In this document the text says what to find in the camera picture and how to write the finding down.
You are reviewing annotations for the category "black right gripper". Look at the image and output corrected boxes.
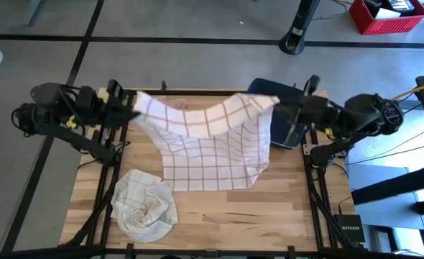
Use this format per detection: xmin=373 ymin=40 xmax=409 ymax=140
xmin=276 ymin=74 xmax=330 ymax=145

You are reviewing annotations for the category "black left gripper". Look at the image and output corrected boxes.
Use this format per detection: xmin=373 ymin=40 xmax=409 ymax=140
xmin=96 ymin=78 xmax=142 ymax=130

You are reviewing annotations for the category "plain pink towel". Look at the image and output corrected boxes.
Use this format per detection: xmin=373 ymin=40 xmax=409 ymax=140
xmin=161 ymin=97 xmax=191 ymax=113

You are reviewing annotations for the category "red-checked white towel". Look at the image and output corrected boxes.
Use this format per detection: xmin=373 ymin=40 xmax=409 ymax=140
xmin=132 ymin=91 xmax=281 ymax=193

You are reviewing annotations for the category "beige-checked white towel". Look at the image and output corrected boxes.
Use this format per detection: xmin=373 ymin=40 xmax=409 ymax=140
xmin=109 ymin=168 xmax=179 ymax=244

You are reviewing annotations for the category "navy fabric basket white band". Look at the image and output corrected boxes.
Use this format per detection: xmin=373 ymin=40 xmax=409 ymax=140
xmin=246 ymin=77 xmax=308 ymax=151

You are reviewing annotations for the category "black stand base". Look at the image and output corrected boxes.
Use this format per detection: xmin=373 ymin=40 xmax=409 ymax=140
xmin=278 ymin=0 xmax=321 ymax=56

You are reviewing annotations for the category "red plastic crate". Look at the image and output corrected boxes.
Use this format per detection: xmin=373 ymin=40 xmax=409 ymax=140
xmin=348 ymin=0 xmax=424 ymax=36

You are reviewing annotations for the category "white box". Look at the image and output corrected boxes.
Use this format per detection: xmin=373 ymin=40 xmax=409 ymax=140
xmin=374 ymin=6 xmax=402 ymax=20

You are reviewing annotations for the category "black metal cart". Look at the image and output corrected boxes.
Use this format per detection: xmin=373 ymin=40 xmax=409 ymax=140
xmin=351 ymin=73 xmax=424 ymax=217

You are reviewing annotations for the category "grey table leg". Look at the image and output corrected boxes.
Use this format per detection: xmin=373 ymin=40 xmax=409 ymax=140
xmin=22 ymin=0 xmax=43 ymax=27

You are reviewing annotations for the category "black metal table frame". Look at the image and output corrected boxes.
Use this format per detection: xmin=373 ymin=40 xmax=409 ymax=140
xmin=0 ymin=80 xmax=424 ymax=259

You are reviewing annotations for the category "grey floor cable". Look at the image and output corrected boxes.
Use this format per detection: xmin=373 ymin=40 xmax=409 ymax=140
xmin=375 ymin=127 xmax=424 ymax=160
xmin=344 ymin=142 xmax=424 ymax=167

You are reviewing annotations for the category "yellow cable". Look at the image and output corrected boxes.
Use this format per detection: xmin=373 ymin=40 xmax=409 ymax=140
xmin=390 ymin=80 xmax=424 ymax=101

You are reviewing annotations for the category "black Netgear network switch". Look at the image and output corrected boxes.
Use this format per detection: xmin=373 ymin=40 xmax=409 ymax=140
xmin=333 ymin=214 xmax=367 ymax=244

